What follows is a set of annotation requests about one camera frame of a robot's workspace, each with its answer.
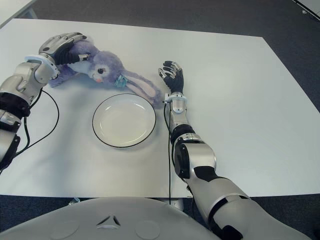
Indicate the small clear plastic piece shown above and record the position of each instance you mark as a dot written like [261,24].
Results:
[74,200]

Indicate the light grey desk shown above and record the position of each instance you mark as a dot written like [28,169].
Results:
[12,10]
[310,3]

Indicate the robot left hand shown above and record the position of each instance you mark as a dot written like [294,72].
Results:
[58,48]

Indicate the grey table leg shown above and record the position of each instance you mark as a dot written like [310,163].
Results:
[177,202]

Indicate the white plate black rim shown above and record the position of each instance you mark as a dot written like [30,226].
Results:
[123,121]

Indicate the purple plush bunny doll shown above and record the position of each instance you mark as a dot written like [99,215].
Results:
[105,62]

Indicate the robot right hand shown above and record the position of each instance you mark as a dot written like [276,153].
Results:
[177,81]

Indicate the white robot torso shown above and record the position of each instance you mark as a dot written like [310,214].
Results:
[75,220]

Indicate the robot right arm silver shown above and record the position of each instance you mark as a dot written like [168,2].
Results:
[200,155]

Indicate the robot left arm silver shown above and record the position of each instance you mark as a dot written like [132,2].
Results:
[22,80]

